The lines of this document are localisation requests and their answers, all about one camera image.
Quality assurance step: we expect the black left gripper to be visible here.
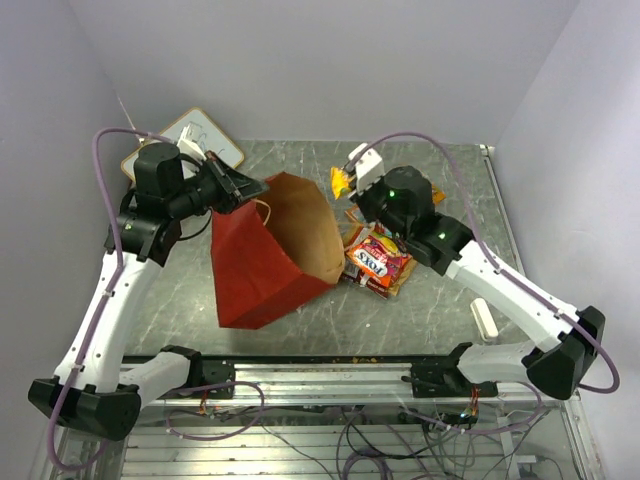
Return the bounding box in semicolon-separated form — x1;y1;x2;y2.
169;150;270;220

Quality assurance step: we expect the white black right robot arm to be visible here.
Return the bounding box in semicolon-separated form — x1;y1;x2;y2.
349;162;605;400

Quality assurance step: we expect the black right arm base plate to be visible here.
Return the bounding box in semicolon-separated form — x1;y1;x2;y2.
401;355;498;398

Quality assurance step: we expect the aluminium rail frame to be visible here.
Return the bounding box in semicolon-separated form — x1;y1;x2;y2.
32;356;605;479

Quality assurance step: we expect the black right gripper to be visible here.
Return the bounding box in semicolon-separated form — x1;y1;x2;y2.
348;170;411;244

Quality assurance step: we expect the red paper bag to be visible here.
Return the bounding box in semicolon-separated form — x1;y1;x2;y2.
211;172;345;330

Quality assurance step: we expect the white block on table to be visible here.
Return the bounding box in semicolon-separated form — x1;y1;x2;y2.
470;298;499;343

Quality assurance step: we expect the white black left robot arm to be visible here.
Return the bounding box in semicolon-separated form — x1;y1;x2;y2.
28;142;269;441

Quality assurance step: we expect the yellow chip bag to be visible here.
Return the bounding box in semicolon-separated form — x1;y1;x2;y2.
342;224;417;298

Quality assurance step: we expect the small whiteboard yellow frame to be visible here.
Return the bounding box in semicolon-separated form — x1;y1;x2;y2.
121;106;246;182

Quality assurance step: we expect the orange chip bag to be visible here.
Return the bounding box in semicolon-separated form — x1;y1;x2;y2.
345;184;446;224

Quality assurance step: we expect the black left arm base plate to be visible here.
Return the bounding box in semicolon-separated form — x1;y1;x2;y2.
157;352;236;400

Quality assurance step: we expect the yellow chocolate candy pack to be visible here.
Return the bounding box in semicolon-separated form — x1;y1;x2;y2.
329;167;356;200

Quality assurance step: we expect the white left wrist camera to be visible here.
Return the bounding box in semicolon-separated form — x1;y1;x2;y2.
176;123;206;162

